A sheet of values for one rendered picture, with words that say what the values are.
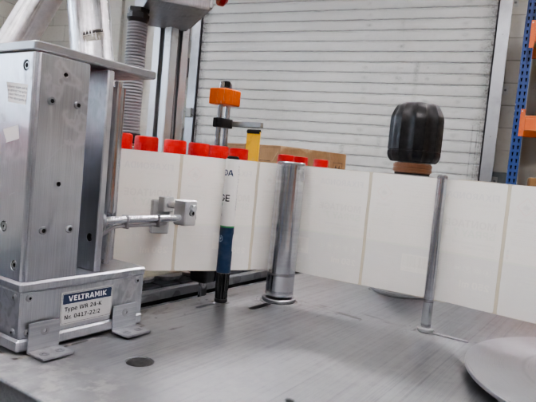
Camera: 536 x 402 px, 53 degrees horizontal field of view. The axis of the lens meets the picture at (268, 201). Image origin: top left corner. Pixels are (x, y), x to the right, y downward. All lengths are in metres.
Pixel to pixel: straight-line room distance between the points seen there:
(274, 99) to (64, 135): 5.19
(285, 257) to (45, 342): 0.32
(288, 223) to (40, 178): 0.33
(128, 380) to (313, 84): 5.15
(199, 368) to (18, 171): 0.23
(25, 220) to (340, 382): 0.30
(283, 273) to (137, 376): 0.30
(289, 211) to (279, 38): 5.10
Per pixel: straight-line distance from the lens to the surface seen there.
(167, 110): 0.98
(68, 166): 0.51
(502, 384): 0.53
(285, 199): 0.70
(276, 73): 5.69
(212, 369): 0.49
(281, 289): 0.72
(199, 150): 0.83
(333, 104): 5.43
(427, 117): 0.84
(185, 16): 0.92
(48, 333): 0.52
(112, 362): 0.50
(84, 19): 1.19
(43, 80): 0.49
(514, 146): 4.44
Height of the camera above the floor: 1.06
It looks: 4 degrees down
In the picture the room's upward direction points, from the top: 5 degrees clockwise
